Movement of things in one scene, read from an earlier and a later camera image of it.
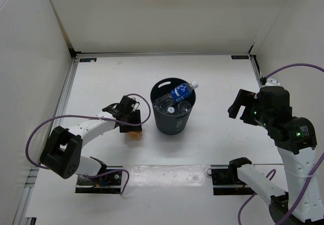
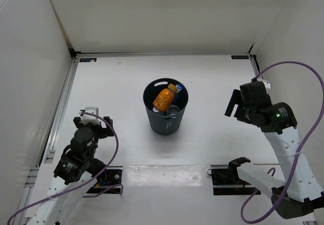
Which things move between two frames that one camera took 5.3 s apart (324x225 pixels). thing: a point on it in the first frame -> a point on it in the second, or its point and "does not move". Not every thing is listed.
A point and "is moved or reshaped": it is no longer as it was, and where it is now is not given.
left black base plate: (109, 183) does not move
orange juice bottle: (134, 134) -> (164, 99)
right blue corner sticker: (240, 57) does not move
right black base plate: (226, 182) does not move
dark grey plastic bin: (167, 123) is moved or reshaped
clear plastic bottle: (184, 106) -> (172, 110)
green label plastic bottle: (171, 109) -> (157, 110)
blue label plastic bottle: (178, 93) is moved or reshaped
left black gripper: (131, 128) -> (105, 132)
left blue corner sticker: (87, 60) does not move
